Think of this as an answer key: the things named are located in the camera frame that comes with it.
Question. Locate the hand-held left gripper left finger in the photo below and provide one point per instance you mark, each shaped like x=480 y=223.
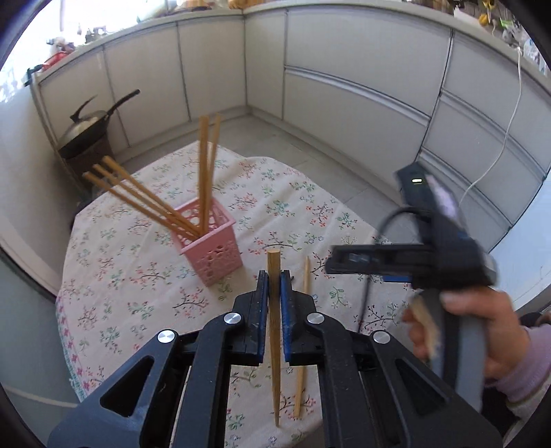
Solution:
x=261 y=314

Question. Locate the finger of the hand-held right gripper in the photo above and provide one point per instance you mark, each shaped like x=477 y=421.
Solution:
x=374 y=260

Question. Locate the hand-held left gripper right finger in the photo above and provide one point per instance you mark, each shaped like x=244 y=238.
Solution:
x=287 y=314

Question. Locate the bamboo chopstick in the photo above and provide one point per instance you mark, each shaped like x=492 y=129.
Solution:
x=129 y=200
x=137 y=195
x=202 y=172
x=146 y=189
x=306 y=271
x=212 y=163
x=274 y=267

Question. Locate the pink plastic basket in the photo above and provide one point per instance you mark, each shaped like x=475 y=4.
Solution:
x=215 y=258

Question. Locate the person's right forearm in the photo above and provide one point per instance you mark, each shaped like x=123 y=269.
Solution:
x=529 y=366

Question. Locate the person's right hand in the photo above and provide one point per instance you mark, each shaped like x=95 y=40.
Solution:
x=503 y=327

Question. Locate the floral tablecloth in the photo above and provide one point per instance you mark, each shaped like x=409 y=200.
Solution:
x=129 y=258

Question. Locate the clear plastic bag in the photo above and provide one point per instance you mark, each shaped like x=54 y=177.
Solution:
x=518 y=41

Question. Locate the white kitchen cabinets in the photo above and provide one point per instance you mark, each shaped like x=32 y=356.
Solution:
x=344 y=43

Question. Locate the brown bin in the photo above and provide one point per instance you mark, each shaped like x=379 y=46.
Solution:
x=86 y=166

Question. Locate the dark wok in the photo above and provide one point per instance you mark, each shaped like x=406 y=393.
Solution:
x=92 y=129

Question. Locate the wok lid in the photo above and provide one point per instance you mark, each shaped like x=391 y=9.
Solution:
x=81 y=122

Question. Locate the yellow clay pot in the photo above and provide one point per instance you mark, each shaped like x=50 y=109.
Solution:
x=241 y=3

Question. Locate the red basket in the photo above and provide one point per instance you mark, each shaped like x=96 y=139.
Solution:
x=56 y=60

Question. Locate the black-topped grey pole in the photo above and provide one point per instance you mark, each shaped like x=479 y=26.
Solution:
x=33 y=73

